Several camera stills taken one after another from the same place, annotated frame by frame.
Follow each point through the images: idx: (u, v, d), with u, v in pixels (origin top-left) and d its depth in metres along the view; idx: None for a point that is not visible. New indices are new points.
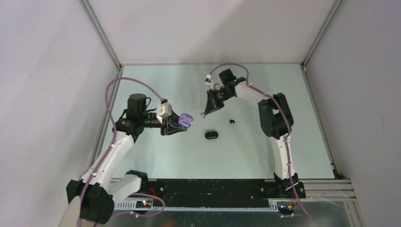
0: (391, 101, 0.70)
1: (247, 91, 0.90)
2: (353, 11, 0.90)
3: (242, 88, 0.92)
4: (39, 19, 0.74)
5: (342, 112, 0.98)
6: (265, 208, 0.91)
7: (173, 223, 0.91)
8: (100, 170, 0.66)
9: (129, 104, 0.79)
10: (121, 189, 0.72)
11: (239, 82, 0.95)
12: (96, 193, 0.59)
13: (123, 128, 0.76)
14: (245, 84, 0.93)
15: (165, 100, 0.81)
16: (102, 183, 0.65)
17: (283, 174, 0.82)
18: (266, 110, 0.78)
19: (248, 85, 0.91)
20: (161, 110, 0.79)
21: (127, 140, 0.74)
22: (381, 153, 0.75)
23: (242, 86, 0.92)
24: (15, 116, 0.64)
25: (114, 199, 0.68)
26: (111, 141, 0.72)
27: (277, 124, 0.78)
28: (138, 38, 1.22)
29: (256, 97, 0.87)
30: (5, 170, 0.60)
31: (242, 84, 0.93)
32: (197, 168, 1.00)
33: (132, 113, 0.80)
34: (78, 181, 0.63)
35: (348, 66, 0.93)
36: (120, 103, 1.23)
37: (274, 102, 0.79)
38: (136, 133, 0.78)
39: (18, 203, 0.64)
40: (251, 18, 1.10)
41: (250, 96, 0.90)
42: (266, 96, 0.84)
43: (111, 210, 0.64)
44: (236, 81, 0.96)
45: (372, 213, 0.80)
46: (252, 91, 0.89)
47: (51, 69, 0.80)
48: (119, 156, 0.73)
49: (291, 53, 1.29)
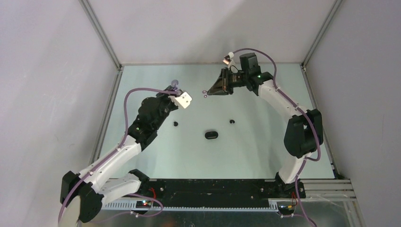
0: (392, 101, 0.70)
1: (275, 96, 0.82)
2: (352, 12, 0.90)
3: (268, 91, 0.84)
4: (39, 19, 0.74)
5: (342, 112, 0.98)
6: (265, 208, 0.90)
7: (173, 223, 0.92)
8: (97, 171, 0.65)
9: (141, 112, 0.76)
10: (114, 191, 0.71)
11: (265, 79, 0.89)
12: (85, 193, 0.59)
13: (135, 135, 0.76)
14: (272, 86, 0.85)
15: (181, 91, 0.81)
16: (94, 184, 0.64)
17: (288, 178, 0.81)
18: (297, 129, 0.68)
19: (275, 89, 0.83)
20: (187, 101, 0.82)
21: (135, 147, 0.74)
22: (381, 153, 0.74)
23: (269, 88, 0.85)
24: (15, 116, 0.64)
25: (104, 200, 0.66)
26: (119, 144, 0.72)
27: (306, 142, 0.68)
28: (138, 38, 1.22)
29: (286, 108, 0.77)
30: (6, 170, 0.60)
31: (269, 85, 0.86)
32: (198, 168, 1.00)
33: (144, 121, 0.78)
34: (74, 175, 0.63)
35: (348, 67, 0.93)
36: (120, 103, 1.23)
37: (307, 119, 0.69)
38: (147, 142, 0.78)
39: (18, 204, 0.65)
40: (252, 18, 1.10)
41: (274, 100, 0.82)
42: (299, 110, 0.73)
43: (96, 210, 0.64)
44: (261, 78, 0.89)
45: (372, 213, 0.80)
46: (282, 97, 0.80)
47: (51, 69, 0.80)
48: (122, 161, 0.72)
49: (291, 53, 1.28)
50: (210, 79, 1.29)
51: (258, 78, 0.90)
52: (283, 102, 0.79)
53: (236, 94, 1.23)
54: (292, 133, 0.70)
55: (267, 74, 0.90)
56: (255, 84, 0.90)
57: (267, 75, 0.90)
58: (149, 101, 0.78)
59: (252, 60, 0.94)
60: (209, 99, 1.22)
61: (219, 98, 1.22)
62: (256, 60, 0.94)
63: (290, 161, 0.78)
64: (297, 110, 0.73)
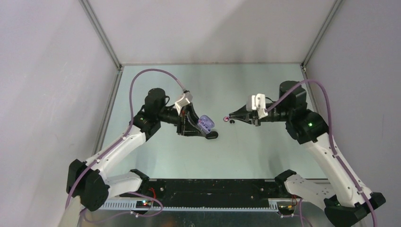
0: (391, 101, 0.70)
1: (332, 165, 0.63)
2: (353, 11, 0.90)
3: (323, 153, 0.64)
4: (40, 20, 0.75)
5: (342, 112, 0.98)
6: (265, 208, 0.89)
7: (173, 223, 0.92)
8: (104, 159, 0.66)
9: (146, 102, 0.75)
10: (119, 184, 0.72)
11: (316, 128, 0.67)
12: (93, 179, 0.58)
13: (139, 124, 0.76)
14: (329, 146, 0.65)
15: (186, 89, 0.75)
16: (102, 171, 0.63)
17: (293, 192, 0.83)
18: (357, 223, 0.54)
19: (334, 154, 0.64)
20: (180, 97, 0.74)
21: (139, 136, 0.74)
22: (381, 153, 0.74)
23: (324, 150, 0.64)
24: (16, 116, 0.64)
25: (109, 192, 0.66)
26: (125, 134, 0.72)
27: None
28: (138, 38, 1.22)
29: (345, 187, 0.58)
30: (6, 171, 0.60)
31: (326, 146, 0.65)
32: (198, 168, 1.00)
33: (149, 111, 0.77)
34: (82, 162, 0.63)
35: (349, 67, 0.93)
36: (120, 103, 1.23)
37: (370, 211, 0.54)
38: (151, 132, 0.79)
39: (18, 203, 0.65)
40: (252, 18, 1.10)
41: (329, 168, 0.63)
42: (363, 196, 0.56)
43: (103, 199, 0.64)
44: (311, 126, 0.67)
45: None
46: (346, 176, 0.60)
47: (51, 69, 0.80)
48: (127, 150, 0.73)
49: (292, 53, 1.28)
50: (210, 79, 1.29)
51: (309, 127, 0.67)
52: (342, 177, 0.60)
53: (236, 95, 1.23)
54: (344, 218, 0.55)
55: (320, 119, 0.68)
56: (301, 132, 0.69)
57: (322, 123, 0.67)
58: (154, 92, 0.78)
59: (301, 99, 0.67)
60: (209, 99, 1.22)
61: (219, 98, 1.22)
62: (305, 99, 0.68)
63: (310, 197, 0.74)
64: (361, 196, 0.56)
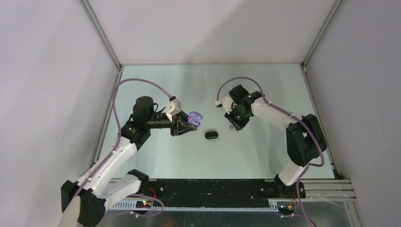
0: (392, 102, 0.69)
1: (267, 110, 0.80)
2: (352, 11, 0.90)
3: (260, 107, 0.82)
4: (40, 20, 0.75)
5: (342, 112, 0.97)
6: (265, 208, 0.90)
7: (173, 223, 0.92)
8: (95, 176, 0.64)
9: (135, 110, 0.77)
10: (116, 193, 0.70)
11: (255, 98, 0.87)
12: (88, 199, 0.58)
13: (128, 135, 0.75)
14: (264, 102, 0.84)
15: (173, 97, 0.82)
16: (96, 189, 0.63)
17: (289, 180, 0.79)
18: (296, 136, 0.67)
19: (268, 104, 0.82)
20: (170, 107, 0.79)
21: (130, 148, 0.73)
22: (381, 154, 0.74)
23: (261, 105, 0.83)
24: (15, 115, 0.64)
25: (107, 203, 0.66)
26: (114, 147, 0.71)
27: (309, 152, 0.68)
28: (138, 37, 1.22)
29: (280, 117, 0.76)
30: (6, 171, 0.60)
31: (260, 102, 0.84)
32: (197, 168, 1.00)
33: (137, 120, 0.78)
34: (73, 183, 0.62)
35: (349, 66, 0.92)
36: (119, 103, 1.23)
37: (304, 126, 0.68)
38: (141, 141, 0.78)
39: (19, 202, 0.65)
40: (252, 18, 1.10)
41: (270, 115, 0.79)
42: (294, 118, 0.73)
43: (101, 215, 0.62)
44: (251, 97, 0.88)
45: (372, 214, 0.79)
46: (274, 110, 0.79)
47: (52, 69, 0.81)
48: (118, 163, 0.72)
49: (292, 53, 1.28)
50: (210, 79, 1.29)
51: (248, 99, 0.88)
52: (275, 114, 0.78)
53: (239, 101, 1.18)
54: (294, 145, 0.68)
55: (257, 94, 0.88)
56: (248, 104, 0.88)
57: (257, 93, 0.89)
58: (142, 100, 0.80)
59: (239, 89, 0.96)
60: (209, 98, 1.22)
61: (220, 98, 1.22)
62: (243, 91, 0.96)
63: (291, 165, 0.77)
64: (292, 118, 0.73)
